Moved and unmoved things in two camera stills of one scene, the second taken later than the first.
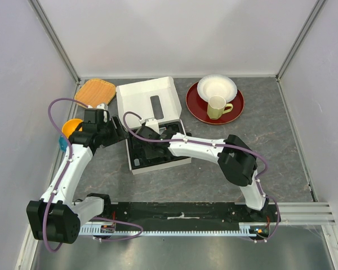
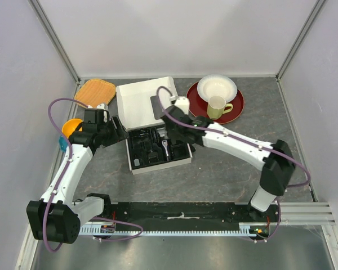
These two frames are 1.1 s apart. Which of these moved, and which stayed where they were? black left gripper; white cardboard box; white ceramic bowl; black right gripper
Moved: black right gripper
Stayed: white ceramic bowl; white cardboard box; black left gripper
